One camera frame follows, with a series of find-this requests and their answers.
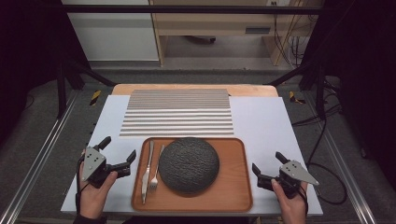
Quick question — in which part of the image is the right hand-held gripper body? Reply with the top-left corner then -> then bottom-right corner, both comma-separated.
257,160 -> 320,200

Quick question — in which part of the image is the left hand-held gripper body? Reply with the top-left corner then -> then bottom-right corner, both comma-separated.
81,147 -> 132,189

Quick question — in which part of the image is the silver table knife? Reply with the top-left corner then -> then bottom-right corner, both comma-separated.
141,139 -> 156,205

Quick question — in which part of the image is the wooden tray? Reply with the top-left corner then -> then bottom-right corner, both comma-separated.
131,136 -> 254,214

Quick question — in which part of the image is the silver fork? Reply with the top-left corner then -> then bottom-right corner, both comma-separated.
148,143 -> 166,191

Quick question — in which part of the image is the dark textured plate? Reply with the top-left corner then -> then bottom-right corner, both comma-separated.
158,136 -> 220,198

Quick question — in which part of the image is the person's right hand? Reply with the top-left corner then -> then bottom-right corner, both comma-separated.
270,178 -> 309,217

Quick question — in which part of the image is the person's left hand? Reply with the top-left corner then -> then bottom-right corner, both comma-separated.
76,152 -> 120,220

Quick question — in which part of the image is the yellow black floor tape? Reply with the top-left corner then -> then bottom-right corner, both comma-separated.
89,90 -> 103,106
289,91 -> 306,105

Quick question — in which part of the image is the striped placemat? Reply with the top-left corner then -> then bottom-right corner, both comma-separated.
119,89 -> 235,138

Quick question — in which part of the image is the black metal stand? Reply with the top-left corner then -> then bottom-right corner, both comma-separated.
268,62 -> 328,121
56,59 -> 117,119

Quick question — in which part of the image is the person's dark clothing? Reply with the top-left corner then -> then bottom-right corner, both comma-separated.
122,216 -> 258,224

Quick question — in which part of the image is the black curtain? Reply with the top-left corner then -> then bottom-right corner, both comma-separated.
303,0 -> 396,181
0,0 -> 92,144

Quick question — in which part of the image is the light wooden desk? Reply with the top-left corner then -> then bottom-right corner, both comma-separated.
148,0 -> 323,67

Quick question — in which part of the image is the black horizontal bar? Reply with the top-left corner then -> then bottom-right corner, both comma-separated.
59,4 -> 331,15

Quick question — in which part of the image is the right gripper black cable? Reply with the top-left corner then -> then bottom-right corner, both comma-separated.
298,186 -> 310,216

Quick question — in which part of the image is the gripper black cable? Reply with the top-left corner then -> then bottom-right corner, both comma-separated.
298,186 -> 310,216
75,154 -> 87,216

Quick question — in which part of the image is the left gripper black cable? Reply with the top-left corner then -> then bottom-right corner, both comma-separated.
75,154 -> 87,216

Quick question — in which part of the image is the black floor cable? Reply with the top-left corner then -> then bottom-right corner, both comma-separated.
306,119 -> 348,206

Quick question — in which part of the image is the aluminium floor rail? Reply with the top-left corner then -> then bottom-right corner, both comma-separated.
0,92 -> 79,224
303,92 -> 379,224

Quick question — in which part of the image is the hanging black cable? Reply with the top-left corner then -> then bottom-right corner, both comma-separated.
273,13 -> 301,68

